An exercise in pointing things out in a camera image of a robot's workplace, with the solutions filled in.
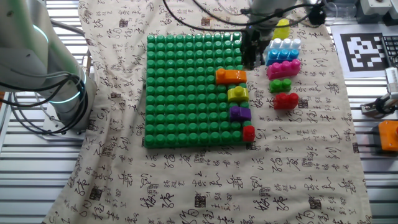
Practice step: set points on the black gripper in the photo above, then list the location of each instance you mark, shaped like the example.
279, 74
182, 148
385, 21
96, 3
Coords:
252, 43

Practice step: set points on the orange block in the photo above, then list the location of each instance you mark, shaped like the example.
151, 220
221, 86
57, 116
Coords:
231, 77

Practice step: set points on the small yellow block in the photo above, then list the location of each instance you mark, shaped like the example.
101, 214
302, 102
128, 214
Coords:
237, 95

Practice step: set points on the red two-stud block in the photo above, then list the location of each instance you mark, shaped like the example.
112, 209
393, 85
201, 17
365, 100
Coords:
286, 102

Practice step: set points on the purple block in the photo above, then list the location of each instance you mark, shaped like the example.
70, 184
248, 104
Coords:
240, 114

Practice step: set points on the small red one-stud block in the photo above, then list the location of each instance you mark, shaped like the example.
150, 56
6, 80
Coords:
249, 133

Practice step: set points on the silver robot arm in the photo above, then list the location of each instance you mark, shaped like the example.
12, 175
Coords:
28, 46

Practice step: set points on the blue three-stud block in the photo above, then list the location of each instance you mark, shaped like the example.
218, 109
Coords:
281, 57

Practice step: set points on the pink three-stud block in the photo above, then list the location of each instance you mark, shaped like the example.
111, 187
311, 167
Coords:
283, 70

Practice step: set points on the white four-stud block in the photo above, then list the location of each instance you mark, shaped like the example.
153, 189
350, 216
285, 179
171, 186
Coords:
284, 44

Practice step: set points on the green two-stud block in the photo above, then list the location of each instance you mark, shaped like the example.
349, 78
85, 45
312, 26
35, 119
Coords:
280, 86

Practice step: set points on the large yellow two-stud block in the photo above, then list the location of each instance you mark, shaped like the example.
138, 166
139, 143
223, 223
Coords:
282, 30

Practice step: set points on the green studded baseplate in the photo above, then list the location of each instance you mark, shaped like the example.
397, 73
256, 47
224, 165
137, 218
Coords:
186, 93

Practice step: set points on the clear plastic tube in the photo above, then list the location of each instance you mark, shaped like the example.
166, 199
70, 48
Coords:
340, 9

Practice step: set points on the black white pattern board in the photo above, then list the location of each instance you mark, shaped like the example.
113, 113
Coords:
362, 51

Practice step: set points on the silver metal box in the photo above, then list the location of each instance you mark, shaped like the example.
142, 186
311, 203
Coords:
371, 107

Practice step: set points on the beige calligraphy print cloth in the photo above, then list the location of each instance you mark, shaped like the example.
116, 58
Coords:
217, 186

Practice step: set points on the grey white box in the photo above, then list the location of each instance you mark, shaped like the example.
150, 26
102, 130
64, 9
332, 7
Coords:
374, 7

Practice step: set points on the black keyboard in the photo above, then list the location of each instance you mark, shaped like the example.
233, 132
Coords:
391, 49

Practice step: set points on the grey depth camera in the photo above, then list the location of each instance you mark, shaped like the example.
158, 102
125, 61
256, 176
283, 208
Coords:
392, 82

